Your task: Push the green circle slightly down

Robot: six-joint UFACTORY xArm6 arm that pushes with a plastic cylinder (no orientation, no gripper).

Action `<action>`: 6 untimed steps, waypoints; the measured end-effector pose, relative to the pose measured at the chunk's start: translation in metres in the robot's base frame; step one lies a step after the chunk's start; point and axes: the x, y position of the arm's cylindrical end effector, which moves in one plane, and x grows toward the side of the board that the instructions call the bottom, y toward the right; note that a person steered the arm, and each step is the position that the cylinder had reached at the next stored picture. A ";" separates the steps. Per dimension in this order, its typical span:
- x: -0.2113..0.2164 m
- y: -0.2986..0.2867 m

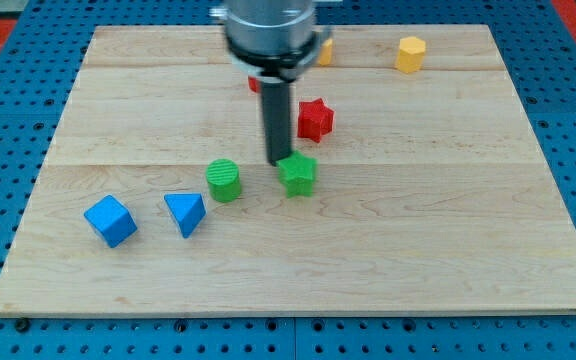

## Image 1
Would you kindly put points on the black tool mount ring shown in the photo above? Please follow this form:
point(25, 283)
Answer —
point(283, 68)

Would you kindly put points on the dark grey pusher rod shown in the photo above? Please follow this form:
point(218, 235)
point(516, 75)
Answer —
point(276, 115)

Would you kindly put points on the green cylinder block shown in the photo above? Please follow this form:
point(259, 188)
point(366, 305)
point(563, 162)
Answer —
point(223, 179)

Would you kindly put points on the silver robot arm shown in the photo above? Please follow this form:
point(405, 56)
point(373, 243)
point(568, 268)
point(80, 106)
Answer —
point(274, 42)

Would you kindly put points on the yellow block behind arm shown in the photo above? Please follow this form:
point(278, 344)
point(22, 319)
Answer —
point(326, 53)

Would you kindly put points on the small red block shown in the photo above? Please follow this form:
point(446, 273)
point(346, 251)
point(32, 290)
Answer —
point(254, 84)

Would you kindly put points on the red star block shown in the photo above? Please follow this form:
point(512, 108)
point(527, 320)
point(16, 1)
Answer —
point(315, 120)

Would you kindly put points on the green star block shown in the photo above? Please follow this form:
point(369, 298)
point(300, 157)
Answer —
point(297, 173)

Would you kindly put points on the yellow hexagon block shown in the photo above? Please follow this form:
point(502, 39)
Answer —
point(410, 55)

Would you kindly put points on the blue triangle block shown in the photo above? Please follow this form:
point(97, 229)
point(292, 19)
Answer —
point(187, 210)

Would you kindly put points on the wooden board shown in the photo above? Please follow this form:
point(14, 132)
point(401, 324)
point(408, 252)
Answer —
point(432, 195)

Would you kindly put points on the blue cube block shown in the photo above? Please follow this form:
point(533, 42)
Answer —
point(111, 221)

